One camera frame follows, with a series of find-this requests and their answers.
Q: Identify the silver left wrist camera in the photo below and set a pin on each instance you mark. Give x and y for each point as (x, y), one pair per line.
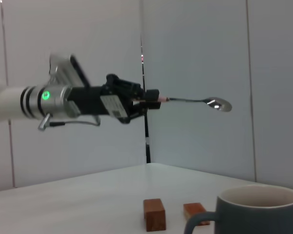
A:
(68, 72)

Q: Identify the notched brown wooden block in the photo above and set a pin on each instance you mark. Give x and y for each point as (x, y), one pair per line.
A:
(155, 215)

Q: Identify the grey ceramic mug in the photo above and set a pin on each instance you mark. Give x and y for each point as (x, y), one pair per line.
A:
(254, 217)

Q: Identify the flat stained wooden block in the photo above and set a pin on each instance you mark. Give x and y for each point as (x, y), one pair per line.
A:
(194, 210)

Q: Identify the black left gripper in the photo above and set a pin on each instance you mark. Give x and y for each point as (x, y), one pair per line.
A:
(90, 100)

